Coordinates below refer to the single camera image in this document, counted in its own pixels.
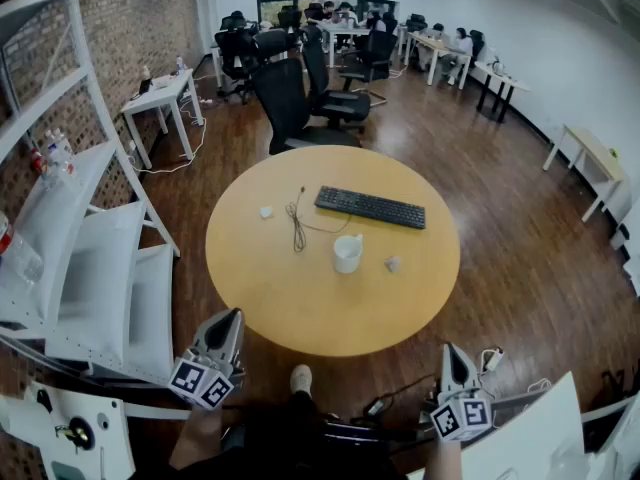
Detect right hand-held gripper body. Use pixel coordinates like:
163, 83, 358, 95
429, 342, 495, 443

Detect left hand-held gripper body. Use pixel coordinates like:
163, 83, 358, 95
167, 307, 246, 410

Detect white mug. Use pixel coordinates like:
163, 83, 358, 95
332, 233, 365, 275

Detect person's left forearm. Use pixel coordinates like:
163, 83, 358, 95
168, 405, 225, 472

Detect person's right forearm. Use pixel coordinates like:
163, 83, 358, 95
423, 437, 464, 480

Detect white flat panel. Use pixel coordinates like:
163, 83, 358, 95
409, 371, 586, 480

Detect person's white shoe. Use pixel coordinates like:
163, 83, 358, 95
290, 364, 314, 394

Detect person's black trousers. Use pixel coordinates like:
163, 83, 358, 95
174, 390, 401, 480

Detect white metal shelf rack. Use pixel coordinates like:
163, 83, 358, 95
0, 0, 181, 387

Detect white machine base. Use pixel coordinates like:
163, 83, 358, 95
0, 380, 136, 480

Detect large clear plastic bottle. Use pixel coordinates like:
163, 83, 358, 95
0, 212, 45, 285

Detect black keyboard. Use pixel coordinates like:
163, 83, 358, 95
313, 185, 427, 230

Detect white low cabinet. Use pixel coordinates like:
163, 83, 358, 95
608, 202, 640, 297

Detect black mesh office chair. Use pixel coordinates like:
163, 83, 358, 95
251, 57, 364, 155

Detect small white desk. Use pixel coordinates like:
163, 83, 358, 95
120, 67, 205, 170

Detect black high-back office chair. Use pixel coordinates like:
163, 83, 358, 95
298, 26, 372, 132

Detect beige side desk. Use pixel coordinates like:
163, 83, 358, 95
543, 123, 626, 223

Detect black office chair with headrest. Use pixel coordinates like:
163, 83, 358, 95
213, 10, 261, 104
253, 27, 297, 65

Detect white desk with black legs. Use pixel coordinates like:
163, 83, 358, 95
473, 60, 531, 123

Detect black cantilever chair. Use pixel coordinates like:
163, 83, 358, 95
339, 28, 396, 107

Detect dark wide window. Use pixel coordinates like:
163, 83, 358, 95
256, 0, 401, 25

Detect white meeting desk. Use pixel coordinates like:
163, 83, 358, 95
319, 21, 372, 69

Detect light wooden desk white legs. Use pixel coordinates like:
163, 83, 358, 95
403, 31, 474, 90

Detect white power strip with cable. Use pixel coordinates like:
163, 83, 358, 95
479, 346, 505, 374

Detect black floor cables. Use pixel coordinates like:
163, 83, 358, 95
362, 372, 444, 422

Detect black keyboard cable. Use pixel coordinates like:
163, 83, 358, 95
284, 185, 354, 253

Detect long white floor cable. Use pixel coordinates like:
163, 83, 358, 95
127, 92, 209, 175

